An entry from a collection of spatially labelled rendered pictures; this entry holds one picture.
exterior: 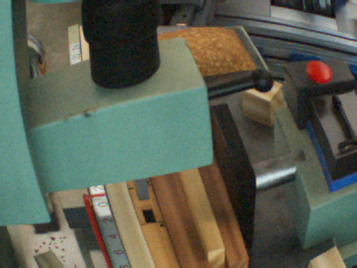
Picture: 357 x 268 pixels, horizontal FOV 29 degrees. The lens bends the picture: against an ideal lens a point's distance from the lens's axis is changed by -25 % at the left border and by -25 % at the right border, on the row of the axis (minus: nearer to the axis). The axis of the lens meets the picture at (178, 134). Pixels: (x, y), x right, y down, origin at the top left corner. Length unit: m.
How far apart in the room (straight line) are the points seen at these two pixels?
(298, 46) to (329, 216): 0.66
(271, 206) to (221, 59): 0.21
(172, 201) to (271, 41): 0.65
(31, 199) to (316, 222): 0.25
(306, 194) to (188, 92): 0.14
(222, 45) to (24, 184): 0.38
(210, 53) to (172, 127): 0.29
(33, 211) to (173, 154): 0.13
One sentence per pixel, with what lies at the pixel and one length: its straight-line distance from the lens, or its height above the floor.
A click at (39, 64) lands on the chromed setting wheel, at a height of 1.03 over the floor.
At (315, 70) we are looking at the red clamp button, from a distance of 0.68.
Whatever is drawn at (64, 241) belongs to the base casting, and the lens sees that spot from 0.85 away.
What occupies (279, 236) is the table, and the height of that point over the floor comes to 0.90.
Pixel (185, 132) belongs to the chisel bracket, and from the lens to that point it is 0.60.
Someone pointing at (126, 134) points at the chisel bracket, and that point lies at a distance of 0.59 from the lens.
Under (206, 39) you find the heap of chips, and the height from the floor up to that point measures 0.93.
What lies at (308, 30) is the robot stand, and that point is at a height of 0.72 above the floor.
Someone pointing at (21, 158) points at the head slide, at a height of 1.07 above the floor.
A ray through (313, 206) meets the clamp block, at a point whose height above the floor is 0.96.
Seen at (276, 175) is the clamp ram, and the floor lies 0.96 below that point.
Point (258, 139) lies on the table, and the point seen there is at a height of 0.90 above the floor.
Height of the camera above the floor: 1.42
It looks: 41 degrees down
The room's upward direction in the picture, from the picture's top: 7 degrees counter-clockwise
